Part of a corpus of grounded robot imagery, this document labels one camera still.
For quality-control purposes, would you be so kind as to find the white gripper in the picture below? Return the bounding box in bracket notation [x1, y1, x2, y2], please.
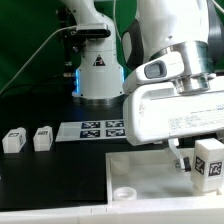
[123, 79, 224, 172]

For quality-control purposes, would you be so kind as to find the white square tabletop tray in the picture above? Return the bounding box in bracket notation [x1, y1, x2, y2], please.
[106, 150, 224, 203]

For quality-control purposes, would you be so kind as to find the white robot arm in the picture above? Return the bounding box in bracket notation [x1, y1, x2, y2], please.
[62, 0, 224, 145]

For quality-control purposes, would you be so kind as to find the white sheet with markers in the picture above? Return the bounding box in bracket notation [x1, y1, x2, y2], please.
[56, 119, 125, 142]

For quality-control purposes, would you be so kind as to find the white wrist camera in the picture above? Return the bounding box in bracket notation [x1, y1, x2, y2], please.
[123, 51, 184, 94]

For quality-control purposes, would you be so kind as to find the grey camera on stand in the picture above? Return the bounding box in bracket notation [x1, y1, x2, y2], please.
[71, 23, 111, 38]

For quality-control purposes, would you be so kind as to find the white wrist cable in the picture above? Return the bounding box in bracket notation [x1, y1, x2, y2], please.
[112, 0, 125, 44]

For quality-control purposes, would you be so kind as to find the white camera cable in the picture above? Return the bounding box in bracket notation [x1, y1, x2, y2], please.
[0, 25, 78, 96]

